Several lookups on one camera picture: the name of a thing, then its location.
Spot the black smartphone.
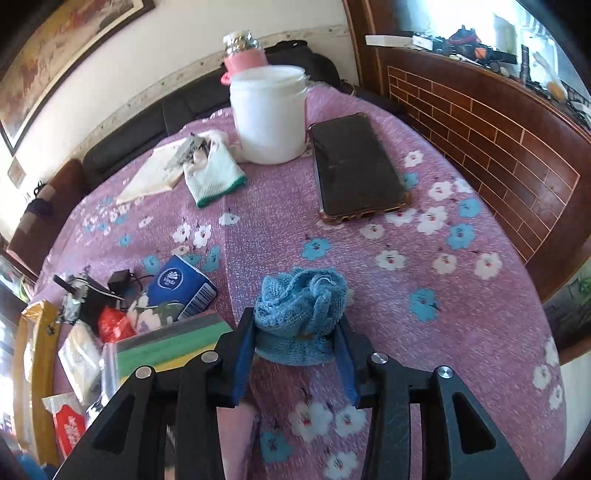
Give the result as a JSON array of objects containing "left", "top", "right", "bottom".
[{"left": 307, "top": 112, "right": 413, "bottom": 226}]

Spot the blue tissue pack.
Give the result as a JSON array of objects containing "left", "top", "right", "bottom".
[{"left": 147, "top": 255, "right": 219, "bottom": 320}]

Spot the orange black tool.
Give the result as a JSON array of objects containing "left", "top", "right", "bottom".
[{"left": 447, "top": 25, "right": 490, "bottom": 61}]

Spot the paper notebook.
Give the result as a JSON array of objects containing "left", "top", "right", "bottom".
[{"left": 115, "top": 137, "right": 208, "bottom": 205}]

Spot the white glove green cuff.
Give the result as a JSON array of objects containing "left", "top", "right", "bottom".
[{"left": 183, "top": 129, "right": 247, "bottom": 208}]

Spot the red white tissue pack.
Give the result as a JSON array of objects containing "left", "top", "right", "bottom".
[{"left": 42, "top": 392, "right": 90, "bottom": 462}]

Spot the framed painting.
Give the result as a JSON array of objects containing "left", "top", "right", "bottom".
[{"left": 0, "top": 0, "right": 158, "bottom": 155}]

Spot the black bag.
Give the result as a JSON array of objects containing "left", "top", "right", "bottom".
[{"left": 265, "top": 41, "right": 342, "bottom": 93}]

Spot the floral tissue pack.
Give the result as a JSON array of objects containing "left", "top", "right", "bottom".
[{"left": 127, "top": 295, "right": 185, "bottom": 335}]

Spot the white box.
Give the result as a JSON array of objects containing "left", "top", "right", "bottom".
[{"left": 366, "top": 33, "right": 435, "bottom": 49}]

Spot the yellow tray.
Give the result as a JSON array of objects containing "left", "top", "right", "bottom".
[{"left": 11, "top": 300, "right": 63, "bottom": 467}]

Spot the white plastic jar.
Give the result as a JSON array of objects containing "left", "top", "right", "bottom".
[{"left": 229, "top": 65, "right": 308, "bottom": 164}]

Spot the black charger adapter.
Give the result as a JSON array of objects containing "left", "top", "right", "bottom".
[{"left": 107, "top": 270, "right": 136, "bottom": 294}]

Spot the pink sleeved bottle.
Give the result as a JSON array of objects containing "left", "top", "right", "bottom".
[{"left": 221, "top": 31, "right": 269, "bottom": 86}]

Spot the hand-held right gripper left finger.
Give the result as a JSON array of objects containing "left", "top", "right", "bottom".
[{"left": 55, "top": 308, "right": 259, "bottom": 480}]

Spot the red plastic bag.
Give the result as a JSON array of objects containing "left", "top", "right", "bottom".
[{"left": 98, "top": 307, "right": 137, "bottom": 344}]

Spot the wooden brick-pattern headboard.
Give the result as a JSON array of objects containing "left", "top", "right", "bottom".
[{"left": 344, "top": 0, "right": 591, "bottom": 365}]

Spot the white cloth in plastic bag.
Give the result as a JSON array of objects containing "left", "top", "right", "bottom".
[{"left": 58, "top": 320, "right": 107, "bottom": 407}]

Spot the purple floral bedsheet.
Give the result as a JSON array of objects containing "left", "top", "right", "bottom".
[{"left": 34, "top": 85, "right": 568, "bottom": 480}]

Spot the blue knitted cloth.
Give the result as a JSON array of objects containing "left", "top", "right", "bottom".
[{"left": 254, "top": 267, "right": 349, "bottom": 367}]

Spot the black sofa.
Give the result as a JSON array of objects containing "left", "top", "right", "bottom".
[{"left": 82, "top": 41, "right": 356, "bottom": 174}]

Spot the small motor gadget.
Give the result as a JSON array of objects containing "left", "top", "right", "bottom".
[{"left": 53, "top": 270, "right": 125, "bottom": 324}]

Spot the small wall picture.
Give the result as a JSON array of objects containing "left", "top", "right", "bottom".
[{"left": 7, "top": 157, "right": 27, "bottom": 189}]

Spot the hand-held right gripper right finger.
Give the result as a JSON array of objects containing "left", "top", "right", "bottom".
[{"left": 335, "top": 318, "right": 532, "bottom": 480}]

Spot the dark purple cloth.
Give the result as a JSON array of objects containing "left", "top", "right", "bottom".
[{"left": 24, "top": 196, "right": 54, "bottom": 220}]

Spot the colored sponge pack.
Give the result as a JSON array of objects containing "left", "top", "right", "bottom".
[{"left": 102, "top": 311, "right": 234, "bottom": 393}]

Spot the brown armchair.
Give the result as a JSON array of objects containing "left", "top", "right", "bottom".
[{"left": 7, "top": 159, "right": 86, "bottom": 278}]

